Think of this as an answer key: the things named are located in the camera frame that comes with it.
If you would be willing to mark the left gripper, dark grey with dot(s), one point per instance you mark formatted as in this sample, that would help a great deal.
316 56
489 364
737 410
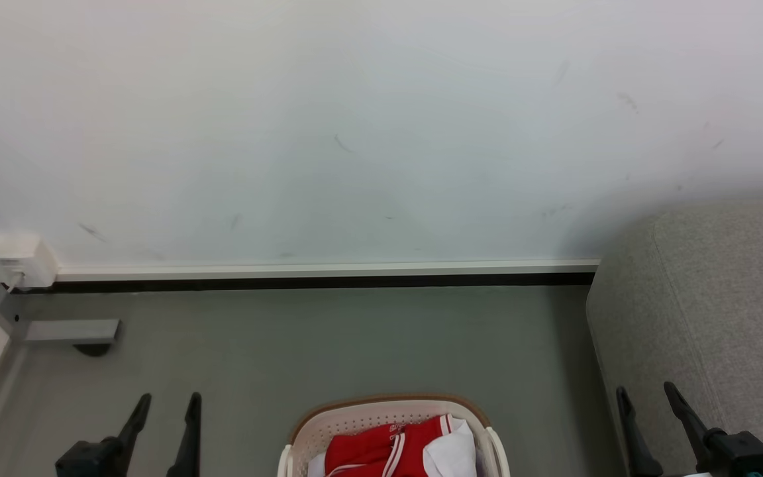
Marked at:
93 458

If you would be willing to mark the right gripper, dark grey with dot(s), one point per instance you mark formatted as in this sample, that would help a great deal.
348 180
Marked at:
742 457

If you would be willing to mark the red and white garment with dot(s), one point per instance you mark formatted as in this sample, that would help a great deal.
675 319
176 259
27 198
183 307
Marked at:
368 450

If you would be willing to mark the white perforated laundry basket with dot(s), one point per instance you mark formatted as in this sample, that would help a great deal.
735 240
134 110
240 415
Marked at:
355 421

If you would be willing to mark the black round levelling foot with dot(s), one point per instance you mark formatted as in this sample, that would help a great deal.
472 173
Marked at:
93 349

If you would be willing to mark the grey fabric sofa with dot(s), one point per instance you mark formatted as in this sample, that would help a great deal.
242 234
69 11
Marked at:
706 311

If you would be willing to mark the grey metal foot bar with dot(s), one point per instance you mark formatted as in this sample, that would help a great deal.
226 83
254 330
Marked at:
70 330

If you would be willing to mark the pale blue-white garment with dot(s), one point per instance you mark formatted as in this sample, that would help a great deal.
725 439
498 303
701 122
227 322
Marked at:
316 467

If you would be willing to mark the black skirting strip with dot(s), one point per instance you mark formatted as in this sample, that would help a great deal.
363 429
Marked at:
322 281

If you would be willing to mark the white skirting strip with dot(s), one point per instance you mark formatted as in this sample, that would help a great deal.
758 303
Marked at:
322 270

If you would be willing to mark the white wall socket box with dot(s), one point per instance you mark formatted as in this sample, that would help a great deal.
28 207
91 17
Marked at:
20 255

